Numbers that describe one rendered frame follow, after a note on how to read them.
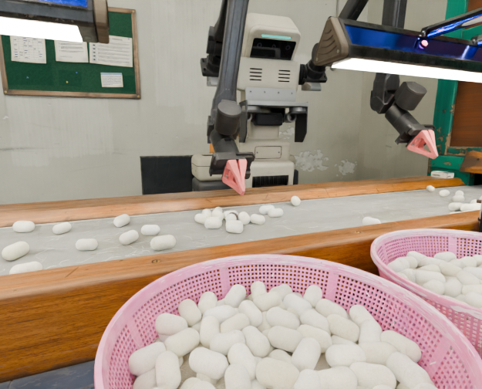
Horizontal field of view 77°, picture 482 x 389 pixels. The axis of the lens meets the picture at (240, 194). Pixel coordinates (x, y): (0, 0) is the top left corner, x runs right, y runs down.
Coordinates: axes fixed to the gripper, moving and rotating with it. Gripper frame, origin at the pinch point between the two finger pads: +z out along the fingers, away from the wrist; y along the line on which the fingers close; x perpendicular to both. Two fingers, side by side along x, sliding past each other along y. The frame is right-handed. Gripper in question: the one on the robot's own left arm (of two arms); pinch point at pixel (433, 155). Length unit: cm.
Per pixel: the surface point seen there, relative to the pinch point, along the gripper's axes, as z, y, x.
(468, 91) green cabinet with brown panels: -24.4, 33.7, -5.8
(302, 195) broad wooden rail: -1.2, -34.8, 15.1
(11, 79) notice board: -189, -148, 103
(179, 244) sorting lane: 17, -72, 1
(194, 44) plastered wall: -203, -18, 71
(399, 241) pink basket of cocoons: 27, -42, -10
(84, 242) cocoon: 14, -86, 2
